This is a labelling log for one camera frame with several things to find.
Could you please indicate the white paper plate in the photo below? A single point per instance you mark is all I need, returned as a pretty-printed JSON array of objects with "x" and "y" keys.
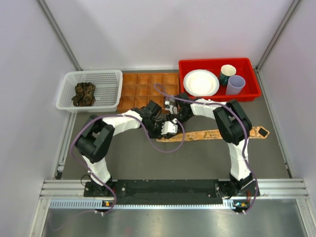
[{"x": 201, "y": 83}]

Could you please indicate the green cup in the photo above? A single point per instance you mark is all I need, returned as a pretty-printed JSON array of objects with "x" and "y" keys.
[{"x": 225, "y": 73}]

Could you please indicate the white perforated plastic basket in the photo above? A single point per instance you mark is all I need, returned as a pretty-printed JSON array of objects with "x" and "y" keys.
[{"x": 108, "y": 87}]

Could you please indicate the red plastic bin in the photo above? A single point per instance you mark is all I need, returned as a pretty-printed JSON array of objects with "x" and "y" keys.
[{"x": 244, "y": 69}]

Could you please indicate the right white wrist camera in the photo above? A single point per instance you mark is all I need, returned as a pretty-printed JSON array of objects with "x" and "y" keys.
[{"x": 170, "y": 105}]

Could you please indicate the orange compartment tray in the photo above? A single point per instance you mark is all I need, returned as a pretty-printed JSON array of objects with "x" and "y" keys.
[{"x": 138, "y": 89}]

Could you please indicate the lavender plastic cup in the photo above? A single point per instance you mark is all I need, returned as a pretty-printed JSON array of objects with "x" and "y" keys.
[{"x": 235, "y": 85}]

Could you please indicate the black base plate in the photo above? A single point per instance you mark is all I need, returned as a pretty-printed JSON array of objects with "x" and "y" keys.
[{"x": 175, "y": 191}]

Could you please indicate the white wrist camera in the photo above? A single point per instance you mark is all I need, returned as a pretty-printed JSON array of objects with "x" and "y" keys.
[
  {"x": 170, "y": 105},
  {"x": 170, "y": 127}
]

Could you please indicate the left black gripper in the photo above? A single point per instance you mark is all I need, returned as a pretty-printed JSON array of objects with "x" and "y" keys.
[{"x": 158, "y": 135}]

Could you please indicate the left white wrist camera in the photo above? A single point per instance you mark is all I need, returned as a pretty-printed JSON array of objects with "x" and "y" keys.
[{"x": 170, "y": 127}]

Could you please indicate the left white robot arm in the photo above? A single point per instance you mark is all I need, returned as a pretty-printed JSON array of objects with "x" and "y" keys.
[{"x": 93, "y": 144}]

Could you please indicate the orange patterned tie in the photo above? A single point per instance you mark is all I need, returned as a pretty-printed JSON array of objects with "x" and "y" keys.
[{"x": 257, "y": 132}]

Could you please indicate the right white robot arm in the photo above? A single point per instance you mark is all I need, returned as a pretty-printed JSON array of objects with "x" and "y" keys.
[{"x": 234, "y": 127}]

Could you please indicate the slotted cable duct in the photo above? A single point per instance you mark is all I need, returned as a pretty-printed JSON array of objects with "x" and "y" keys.
[{"x": 103, "y": 205}]

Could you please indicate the dark camouflage tie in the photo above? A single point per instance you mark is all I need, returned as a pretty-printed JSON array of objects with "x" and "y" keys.
[{"x": 84, "y": 96}]

